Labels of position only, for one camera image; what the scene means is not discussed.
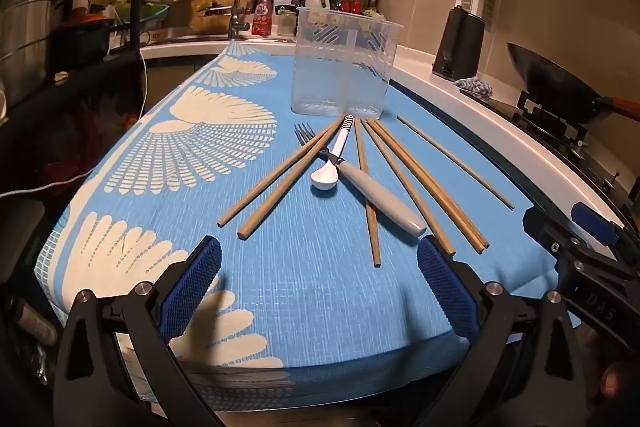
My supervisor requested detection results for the black wok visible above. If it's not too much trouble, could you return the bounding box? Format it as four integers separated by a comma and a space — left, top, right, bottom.
506, 42, 640, 124

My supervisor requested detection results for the tall steel stockpot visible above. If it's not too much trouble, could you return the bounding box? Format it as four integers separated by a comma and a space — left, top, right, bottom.
0, 0, 66, 108

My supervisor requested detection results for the blue white patterned tablecloth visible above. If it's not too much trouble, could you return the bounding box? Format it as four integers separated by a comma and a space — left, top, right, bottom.
34, 41, 566, 410

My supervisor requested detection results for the black electric kettle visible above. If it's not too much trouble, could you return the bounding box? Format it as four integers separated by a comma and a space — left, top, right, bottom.
431, 6, 487, 82

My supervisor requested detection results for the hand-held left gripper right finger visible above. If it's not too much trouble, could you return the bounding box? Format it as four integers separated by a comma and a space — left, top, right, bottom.
416, 236, 588, 427

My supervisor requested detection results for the black pot with orange lid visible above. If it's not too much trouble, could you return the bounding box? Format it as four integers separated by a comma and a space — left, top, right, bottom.
50, 10, 118, 68

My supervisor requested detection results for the person's right hand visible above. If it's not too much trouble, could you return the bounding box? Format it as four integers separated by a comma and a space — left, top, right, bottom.
582, 329, 640, 427

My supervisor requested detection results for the pink dish soap bottle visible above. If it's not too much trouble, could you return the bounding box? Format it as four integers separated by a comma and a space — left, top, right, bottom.
251, 0, 275, 39

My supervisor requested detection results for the steel kitchen faucet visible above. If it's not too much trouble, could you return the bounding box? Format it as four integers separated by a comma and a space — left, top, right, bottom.
200, 0, 251, 40

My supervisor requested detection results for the dark red bag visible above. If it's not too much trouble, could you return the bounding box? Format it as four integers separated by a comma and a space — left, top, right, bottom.
30, 107, 141, 188

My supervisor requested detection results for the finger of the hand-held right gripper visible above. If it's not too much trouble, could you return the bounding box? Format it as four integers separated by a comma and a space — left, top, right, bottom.
571, 202, 640, 258
522, 206, 588, 270

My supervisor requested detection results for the green plastic basin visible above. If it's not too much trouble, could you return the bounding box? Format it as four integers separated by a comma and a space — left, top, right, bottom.
90, 0, 171, 25

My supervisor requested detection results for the grey handled steel fork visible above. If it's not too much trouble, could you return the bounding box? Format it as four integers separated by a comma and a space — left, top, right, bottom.
294, 123, 427, 238

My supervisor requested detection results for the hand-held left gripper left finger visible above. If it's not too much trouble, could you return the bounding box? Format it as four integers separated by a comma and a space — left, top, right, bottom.
52, 234, 223, 427

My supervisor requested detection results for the round wooden cutting board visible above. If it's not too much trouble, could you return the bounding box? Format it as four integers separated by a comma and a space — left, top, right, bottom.
187, 0, 241, 35

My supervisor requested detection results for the white spoon with striped handle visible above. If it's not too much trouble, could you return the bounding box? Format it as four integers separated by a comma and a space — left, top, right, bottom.
310, 114, 356, 193

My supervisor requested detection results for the black gas stove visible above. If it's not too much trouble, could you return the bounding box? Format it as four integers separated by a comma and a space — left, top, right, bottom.
465, 90, 640, 228

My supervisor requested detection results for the white cable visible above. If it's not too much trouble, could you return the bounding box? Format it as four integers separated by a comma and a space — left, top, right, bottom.
0, 52, 149, 199

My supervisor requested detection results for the blue white dishcloth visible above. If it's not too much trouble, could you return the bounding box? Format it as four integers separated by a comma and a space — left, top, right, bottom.
453, 76, 493, 102

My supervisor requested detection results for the clear plastic utensil holder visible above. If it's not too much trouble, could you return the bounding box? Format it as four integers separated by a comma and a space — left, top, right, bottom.
291, 6, 405, 119

